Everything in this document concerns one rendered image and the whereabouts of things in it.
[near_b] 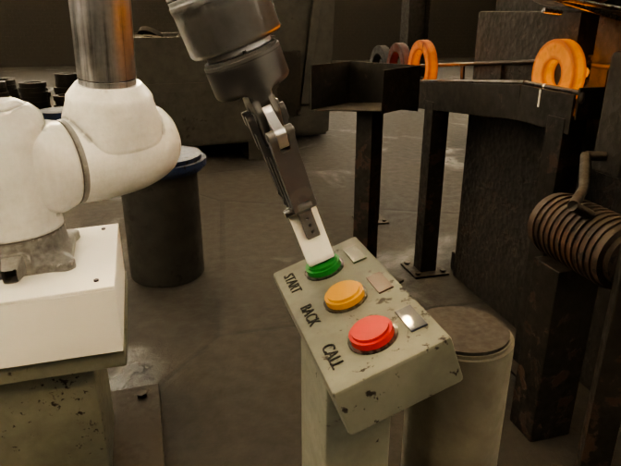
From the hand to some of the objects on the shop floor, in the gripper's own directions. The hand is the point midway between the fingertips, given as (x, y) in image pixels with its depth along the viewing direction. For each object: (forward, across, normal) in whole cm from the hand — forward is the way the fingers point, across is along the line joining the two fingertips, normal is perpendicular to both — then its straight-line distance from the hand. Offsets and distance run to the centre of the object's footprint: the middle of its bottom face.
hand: (310, 233), depth 62 cm
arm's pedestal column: (+47, +47, +59) cm, 89 cm away
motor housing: (+82, +28, -36) cm, 93 cm away
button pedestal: (+61, -8, +20) cm, 65 cm away
